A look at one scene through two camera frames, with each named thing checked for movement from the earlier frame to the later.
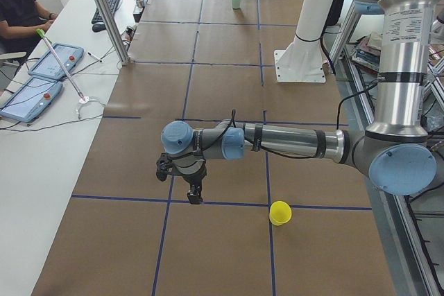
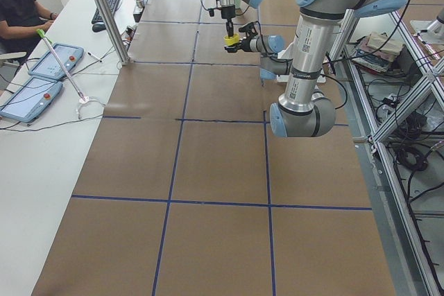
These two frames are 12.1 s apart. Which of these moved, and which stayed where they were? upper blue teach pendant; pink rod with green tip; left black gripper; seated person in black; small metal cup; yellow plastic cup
Moved: yellow plastic cup; left black gripper
Stayed: upper blue teach pendant; pink rod with green tip; seated person in black; small metal cup
